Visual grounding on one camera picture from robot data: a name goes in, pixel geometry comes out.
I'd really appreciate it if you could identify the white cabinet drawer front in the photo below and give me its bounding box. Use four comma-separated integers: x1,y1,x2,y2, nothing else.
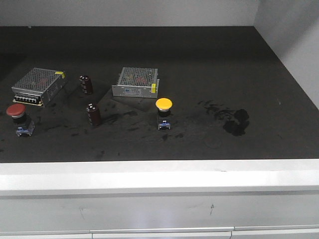
0,192,319,238

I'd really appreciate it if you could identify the right mesh power supply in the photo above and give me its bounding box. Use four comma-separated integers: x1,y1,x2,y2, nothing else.
112,67,160,99

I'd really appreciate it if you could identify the rear brown capacitor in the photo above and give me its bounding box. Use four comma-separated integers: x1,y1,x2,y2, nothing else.
79,75,93,95

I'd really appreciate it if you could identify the yellow mushroom push button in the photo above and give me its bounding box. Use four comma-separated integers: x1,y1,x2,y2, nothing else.
156,98,173,130

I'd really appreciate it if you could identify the red mushroom push button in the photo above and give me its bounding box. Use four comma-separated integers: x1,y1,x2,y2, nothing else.
6,103,35,137

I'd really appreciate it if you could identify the brown capacitor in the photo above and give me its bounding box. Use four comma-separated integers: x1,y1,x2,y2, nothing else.
86,103,102,126
79,75,93,95

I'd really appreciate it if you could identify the left mesh power supply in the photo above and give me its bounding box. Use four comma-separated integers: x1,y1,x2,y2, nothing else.
11,68,67,107

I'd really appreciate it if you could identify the mesh power supply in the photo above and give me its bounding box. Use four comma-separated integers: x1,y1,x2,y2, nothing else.
11,68,67,107
112,67,160,99

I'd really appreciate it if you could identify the front brown capacitor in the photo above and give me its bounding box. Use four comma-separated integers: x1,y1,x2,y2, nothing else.
86,103,102,126

